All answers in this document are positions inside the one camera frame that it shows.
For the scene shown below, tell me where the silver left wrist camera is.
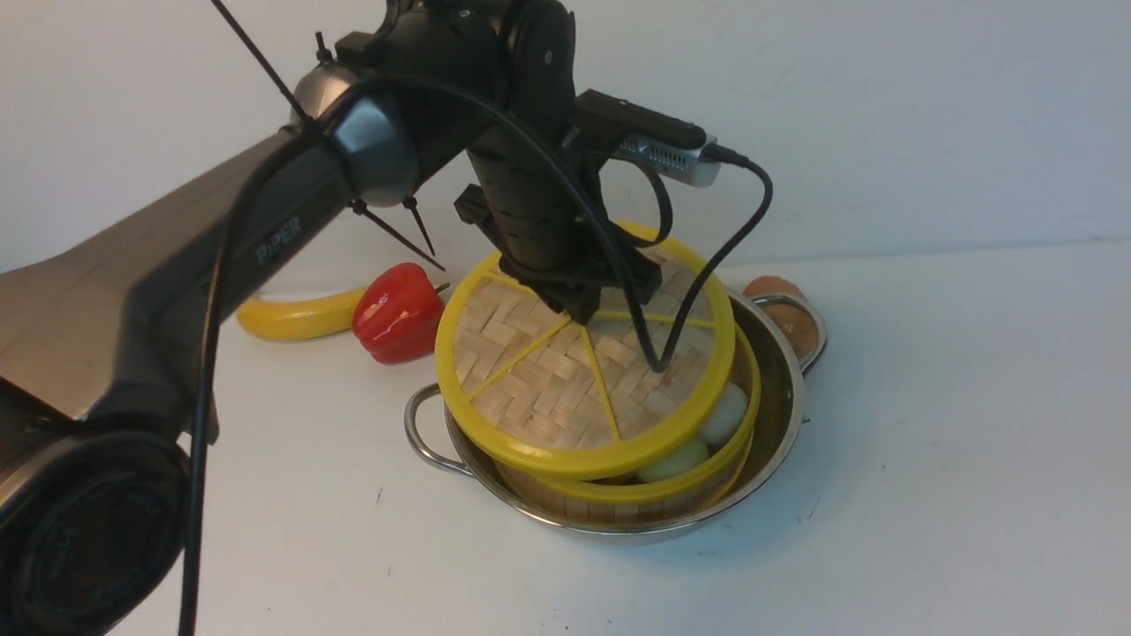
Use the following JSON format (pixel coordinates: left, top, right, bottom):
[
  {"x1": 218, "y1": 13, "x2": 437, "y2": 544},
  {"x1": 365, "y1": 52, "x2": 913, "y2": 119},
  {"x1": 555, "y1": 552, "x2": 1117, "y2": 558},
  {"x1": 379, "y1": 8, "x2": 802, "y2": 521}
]
[{"x1": 562, "y1": 89, "x2": 722, "y2": 188}]

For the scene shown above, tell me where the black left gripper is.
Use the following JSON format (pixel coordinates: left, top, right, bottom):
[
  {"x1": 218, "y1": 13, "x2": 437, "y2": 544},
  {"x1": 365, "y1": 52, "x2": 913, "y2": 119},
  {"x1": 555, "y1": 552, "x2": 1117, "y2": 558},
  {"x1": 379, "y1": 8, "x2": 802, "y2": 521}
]
[{"x1": 455, "y1": 148, "x2": 624, "y2": 323}]

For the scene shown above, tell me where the red toy bell pepper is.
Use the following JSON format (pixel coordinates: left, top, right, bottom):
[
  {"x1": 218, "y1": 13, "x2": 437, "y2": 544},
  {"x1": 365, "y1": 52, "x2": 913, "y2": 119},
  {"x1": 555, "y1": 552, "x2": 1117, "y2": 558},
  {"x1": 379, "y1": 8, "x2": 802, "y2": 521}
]
[{"x1": 351, "y1": 263, "x2": 444, "y2": 366}]

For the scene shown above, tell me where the yellow toy banana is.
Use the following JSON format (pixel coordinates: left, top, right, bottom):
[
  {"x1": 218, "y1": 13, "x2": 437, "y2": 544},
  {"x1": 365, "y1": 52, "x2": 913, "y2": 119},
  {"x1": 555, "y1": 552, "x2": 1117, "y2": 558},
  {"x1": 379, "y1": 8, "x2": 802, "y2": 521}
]
[{"x1": 235, "y1": 287, "x2": 365, "y2": 343}]

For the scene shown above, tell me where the brown toy potato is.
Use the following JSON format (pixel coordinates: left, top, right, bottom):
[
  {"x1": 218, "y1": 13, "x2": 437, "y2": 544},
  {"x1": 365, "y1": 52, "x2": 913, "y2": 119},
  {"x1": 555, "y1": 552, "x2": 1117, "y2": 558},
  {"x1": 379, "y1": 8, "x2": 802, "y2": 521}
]
[{"x1": 742, "y1": 276, "x2": 819, "y2": 360}]

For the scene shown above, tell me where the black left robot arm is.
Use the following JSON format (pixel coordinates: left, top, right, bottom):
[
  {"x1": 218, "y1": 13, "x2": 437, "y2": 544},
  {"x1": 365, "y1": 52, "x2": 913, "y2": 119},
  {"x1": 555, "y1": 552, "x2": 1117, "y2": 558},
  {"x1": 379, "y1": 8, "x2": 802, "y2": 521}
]
[{"x1": 3, "y1": 1, "x2": 659, "y2": 635}]

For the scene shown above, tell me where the yellow bamboo steamer basket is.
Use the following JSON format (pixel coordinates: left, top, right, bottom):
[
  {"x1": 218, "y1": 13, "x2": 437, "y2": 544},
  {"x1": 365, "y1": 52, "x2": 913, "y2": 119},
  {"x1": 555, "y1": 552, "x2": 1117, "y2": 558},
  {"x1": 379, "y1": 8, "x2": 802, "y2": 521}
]
[{"x1": 494, "y1": 330, "x2": 761, "y2": 525}]

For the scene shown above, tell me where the yellow woven bamboo steamer lid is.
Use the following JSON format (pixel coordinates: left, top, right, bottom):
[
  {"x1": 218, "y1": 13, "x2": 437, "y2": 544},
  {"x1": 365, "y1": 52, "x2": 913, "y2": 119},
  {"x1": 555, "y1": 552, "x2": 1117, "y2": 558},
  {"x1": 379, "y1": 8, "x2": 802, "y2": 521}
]
[{"x1": 435, "y1": 222, "x2": 739, "y2": 481}]

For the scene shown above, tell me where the stainless steel pot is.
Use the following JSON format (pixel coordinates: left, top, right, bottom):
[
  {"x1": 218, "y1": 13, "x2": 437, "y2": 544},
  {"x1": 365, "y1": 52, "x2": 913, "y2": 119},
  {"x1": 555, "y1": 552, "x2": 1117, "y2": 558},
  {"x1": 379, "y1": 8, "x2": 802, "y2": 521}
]
[{"x1": 403, "y1": 292, "x2": 828, "y2": 545}]

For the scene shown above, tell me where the black left camera cable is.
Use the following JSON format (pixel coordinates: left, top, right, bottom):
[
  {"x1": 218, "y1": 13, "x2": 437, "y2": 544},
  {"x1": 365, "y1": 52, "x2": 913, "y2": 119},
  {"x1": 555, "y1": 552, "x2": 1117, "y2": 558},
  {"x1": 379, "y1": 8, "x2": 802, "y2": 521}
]
[{"x1": 176, "y1": 75, "x2": 774, "y2": 636}]

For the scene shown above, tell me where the yellowish bun front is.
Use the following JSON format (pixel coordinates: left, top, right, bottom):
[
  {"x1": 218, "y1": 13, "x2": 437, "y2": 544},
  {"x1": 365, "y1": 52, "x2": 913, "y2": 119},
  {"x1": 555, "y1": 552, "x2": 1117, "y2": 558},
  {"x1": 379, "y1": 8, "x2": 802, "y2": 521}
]
[{"x1": 634, "y1": 437, "x2": 710, "y2": 483}]

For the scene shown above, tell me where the white bun right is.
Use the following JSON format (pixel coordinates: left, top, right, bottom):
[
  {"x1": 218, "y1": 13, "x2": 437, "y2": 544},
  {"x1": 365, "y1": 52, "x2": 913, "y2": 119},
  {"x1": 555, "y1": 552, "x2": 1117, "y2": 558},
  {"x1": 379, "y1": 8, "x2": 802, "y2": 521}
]
[{"x1": 696, "y1": 383, "x2": 748, "y2": 448}]

